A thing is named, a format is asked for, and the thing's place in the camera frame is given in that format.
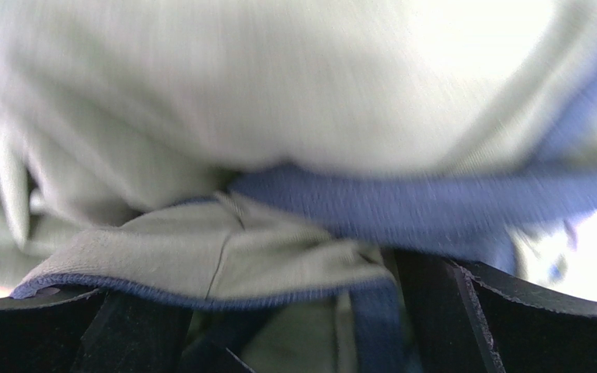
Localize olive green tank top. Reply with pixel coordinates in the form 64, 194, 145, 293
0, 1, 597, 372

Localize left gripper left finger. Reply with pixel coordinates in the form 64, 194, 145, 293
0, 287, 192, 372

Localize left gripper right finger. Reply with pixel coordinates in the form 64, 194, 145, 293
395, 251, 597, 372

